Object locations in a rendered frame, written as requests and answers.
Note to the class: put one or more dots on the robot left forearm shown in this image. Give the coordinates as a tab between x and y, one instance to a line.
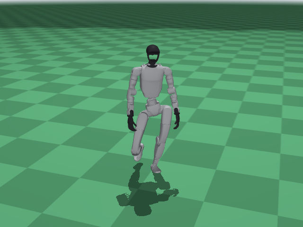
174	100

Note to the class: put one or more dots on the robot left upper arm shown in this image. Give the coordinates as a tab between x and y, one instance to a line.
169	79

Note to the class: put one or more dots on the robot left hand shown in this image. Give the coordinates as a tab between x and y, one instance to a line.
177	117

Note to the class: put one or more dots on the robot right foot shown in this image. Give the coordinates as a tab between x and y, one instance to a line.
138	157

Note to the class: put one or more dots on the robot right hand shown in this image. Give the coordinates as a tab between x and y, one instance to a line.
130	121

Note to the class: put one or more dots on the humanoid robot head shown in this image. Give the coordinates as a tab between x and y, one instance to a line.
152	50

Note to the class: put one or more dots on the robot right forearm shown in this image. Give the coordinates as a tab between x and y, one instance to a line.
130	102

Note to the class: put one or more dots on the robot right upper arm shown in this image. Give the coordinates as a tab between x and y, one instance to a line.
136	71

